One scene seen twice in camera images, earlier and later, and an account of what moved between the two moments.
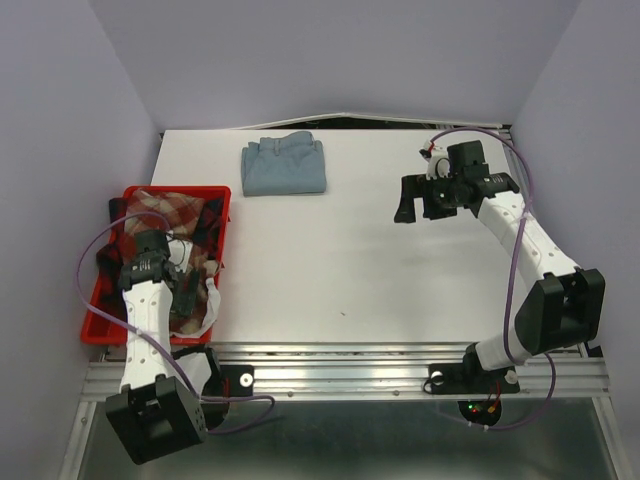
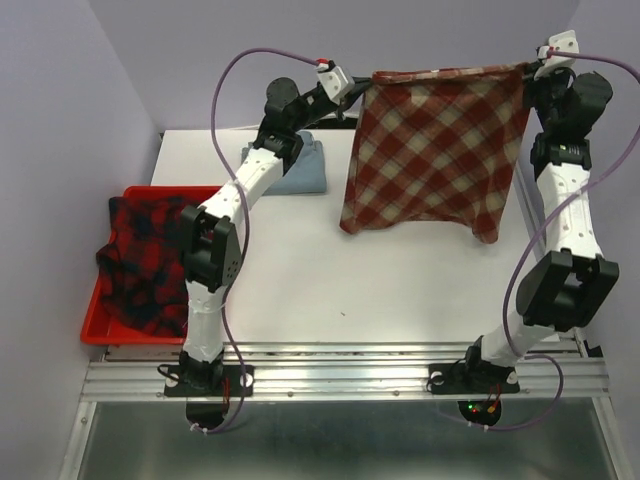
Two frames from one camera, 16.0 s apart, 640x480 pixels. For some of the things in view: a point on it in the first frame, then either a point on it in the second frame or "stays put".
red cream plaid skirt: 178,214 to 437,144
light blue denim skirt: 288,165 stays put
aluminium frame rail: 380,372 stays put
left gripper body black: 183,300 to 309,108
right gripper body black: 441,198 to 548,93
